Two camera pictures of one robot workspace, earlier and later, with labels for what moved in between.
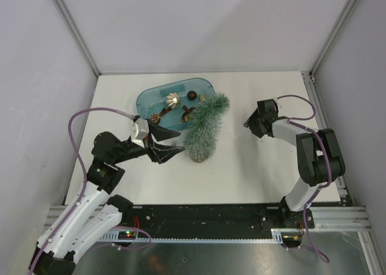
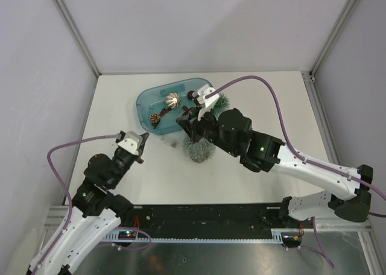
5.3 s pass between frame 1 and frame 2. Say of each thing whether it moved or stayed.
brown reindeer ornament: stayed
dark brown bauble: stayed
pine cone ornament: stayed
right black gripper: moved
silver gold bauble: stayed
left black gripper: moved
